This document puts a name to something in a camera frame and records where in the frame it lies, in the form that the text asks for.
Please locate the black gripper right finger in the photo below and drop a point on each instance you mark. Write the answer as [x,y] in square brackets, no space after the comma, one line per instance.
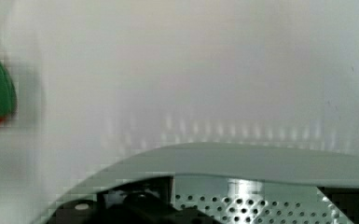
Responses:
[345,203]

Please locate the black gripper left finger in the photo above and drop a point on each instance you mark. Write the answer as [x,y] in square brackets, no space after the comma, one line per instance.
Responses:
[147,201]

